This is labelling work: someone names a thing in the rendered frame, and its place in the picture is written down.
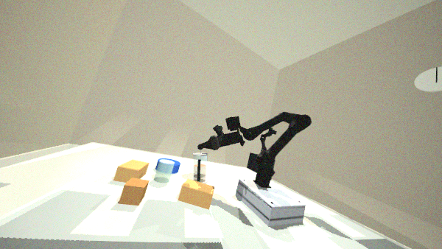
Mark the light blue cylinder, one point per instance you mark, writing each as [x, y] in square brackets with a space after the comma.
[175, 167]

